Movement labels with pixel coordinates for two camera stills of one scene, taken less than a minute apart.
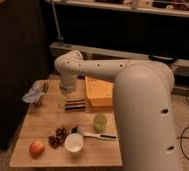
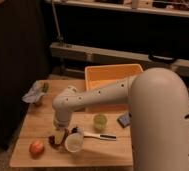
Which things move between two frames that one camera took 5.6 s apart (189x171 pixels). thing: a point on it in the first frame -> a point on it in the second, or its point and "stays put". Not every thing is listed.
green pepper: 45,87 stays put
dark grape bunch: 55,141 stays put
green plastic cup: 100,122 stays put
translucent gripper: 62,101 -> 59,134
